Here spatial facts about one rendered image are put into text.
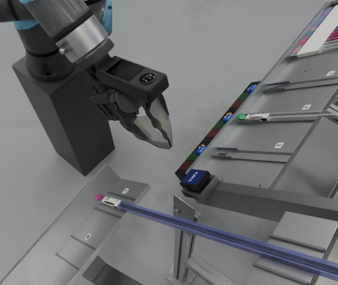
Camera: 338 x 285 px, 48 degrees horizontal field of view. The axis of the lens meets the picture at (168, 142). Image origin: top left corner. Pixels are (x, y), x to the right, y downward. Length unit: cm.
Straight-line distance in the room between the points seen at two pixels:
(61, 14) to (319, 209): 46
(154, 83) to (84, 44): 13
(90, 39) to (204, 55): 142
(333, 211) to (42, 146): 139
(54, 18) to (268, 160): 43
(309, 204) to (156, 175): 108
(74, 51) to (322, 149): 136
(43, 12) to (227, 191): 41
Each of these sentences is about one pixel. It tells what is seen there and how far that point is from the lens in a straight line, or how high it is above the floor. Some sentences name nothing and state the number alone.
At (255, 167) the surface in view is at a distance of 72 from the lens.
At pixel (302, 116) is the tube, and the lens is 76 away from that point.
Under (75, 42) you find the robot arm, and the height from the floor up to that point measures 103.
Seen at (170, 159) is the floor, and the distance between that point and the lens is 163.
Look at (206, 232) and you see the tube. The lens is 52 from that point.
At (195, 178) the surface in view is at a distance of 71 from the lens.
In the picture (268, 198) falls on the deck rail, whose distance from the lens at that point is 62.
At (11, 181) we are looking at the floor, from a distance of 171.
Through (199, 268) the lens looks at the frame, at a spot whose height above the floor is 32.
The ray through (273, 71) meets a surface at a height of 73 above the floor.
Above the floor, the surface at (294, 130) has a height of 83.
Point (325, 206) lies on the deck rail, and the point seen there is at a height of 95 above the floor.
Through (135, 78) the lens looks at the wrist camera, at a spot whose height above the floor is 100.
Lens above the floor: 144
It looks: 59 degrees down
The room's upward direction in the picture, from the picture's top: straight up
